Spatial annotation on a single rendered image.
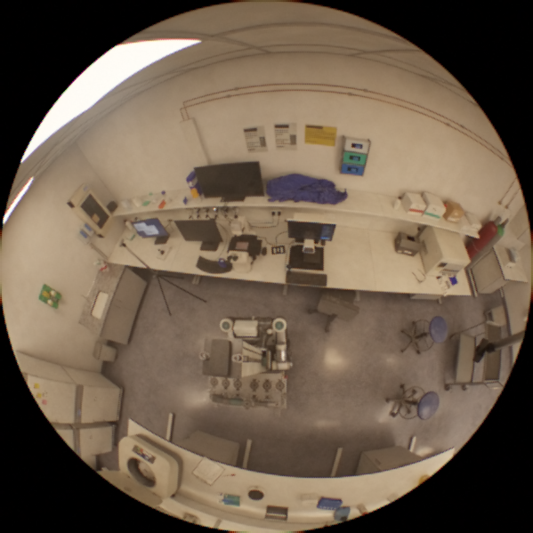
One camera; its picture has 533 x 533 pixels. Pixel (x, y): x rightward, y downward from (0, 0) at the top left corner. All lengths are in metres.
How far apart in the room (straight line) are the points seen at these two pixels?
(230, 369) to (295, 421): 1.91
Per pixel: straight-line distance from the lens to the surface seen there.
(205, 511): 2.44
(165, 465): 2.06
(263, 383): 1.40
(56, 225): 3.37
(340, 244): 2.33
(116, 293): 3.26
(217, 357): 0.87
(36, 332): 3.48
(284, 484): 2.07
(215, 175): 2.06
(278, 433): 2.75
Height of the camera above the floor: 2.57
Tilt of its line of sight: 60 degrees down
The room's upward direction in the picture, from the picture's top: 13 degrees counter-clockwise
